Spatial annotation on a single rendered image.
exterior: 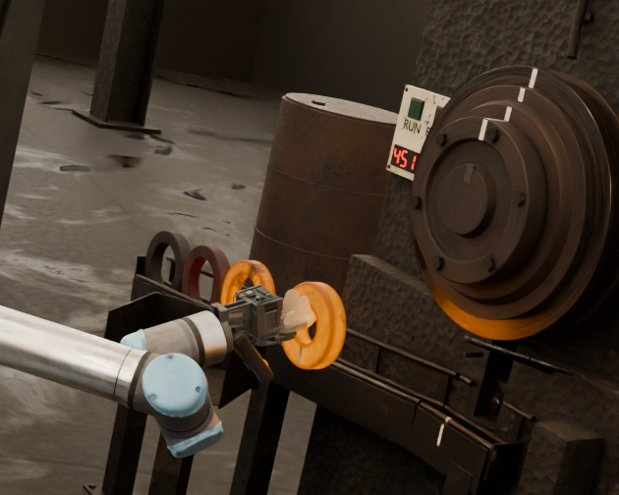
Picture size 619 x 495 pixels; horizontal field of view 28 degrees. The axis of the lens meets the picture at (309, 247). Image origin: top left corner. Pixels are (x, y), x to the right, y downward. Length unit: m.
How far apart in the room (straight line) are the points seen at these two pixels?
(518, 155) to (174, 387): 0.66
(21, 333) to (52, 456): 1.62
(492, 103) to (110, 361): 0.78
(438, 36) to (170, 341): 0.90
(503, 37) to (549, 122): 0.38
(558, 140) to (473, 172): 0.15
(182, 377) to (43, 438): 1.79
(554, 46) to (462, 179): 0.36
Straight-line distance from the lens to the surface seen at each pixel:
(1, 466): 3.40
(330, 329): 2.13
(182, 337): 2.01
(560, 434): 2.05
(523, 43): 2.36
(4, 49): 4.73
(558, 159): 2.01
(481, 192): 2.04
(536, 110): 2.08
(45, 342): 1.88
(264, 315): 2.08
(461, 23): 2.48
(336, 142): 4.94
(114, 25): 8.95
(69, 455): 3.51
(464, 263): 2.07
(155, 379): 1.82
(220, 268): 2.86
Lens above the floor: 1.45
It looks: 13 degrees down
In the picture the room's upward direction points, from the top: 12 degrees clockwise
